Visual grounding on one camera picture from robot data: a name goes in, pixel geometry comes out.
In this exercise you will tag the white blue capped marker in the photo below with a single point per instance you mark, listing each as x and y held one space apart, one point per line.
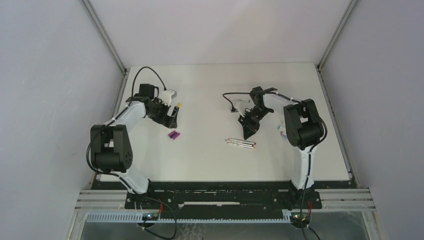
281 128

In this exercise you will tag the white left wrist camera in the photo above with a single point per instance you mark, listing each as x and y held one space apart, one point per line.
167 96

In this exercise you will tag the aluminium frame rail left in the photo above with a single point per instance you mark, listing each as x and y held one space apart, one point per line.
96 21

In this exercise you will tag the white red marker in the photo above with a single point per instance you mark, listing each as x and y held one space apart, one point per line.
242 143

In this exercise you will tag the aluminium frame rail right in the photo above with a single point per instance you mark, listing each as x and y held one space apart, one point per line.
320 69

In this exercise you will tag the white yellow marker pen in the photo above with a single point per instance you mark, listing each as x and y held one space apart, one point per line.
242 145

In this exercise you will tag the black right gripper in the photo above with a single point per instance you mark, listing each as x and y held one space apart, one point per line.
249 129

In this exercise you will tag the white cable duct strip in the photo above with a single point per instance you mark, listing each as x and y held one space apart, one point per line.
132 217

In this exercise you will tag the right controller board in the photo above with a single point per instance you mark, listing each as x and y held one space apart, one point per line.
300 217

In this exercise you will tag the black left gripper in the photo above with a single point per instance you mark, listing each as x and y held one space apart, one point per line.
169 122

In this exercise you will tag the aluminium frame rail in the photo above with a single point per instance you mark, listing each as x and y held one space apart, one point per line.
96 21
320 69

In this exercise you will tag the left controller board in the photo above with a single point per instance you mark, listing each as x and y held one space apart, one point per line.
150 217

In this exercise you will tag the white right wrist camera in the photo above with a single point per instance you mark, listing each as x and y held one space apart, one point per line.
239 105

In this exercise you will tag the controller board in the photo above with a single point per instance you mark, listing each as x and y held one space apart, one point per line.
300 217
150 217

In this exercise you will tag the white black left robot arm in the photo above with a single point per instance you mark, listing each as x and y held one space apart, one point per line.
110 152

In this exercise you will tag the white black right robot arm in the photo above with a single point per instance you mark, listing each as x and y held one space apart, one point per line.
303 127

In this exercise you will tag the blue pen cap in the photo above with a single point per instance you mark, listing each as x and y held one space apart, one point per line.
173 135

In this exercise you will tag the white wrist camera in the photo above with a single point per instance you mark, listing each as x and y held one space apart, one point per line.
239 105
167 96

